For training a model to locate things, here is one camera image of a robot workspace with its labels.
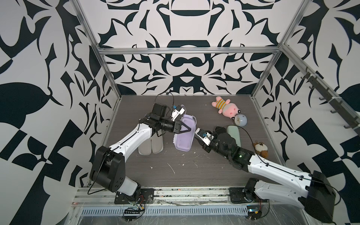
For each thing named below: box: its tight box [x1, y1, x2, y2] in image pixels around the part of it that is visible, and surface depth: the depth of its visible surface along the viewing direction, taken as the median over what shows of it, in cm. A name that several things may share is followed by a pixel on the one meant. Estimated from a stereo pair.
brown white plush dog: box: [253, 140, 269, 158], surface depth 91 cm
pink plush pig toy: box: [211, 96, 242, 120], surface depth 107 cm
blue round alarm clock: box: [234, 113, 248, 127], surface depth 98 cm
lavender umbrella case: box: [173, 114, 197, 152], surface depth 74 cm
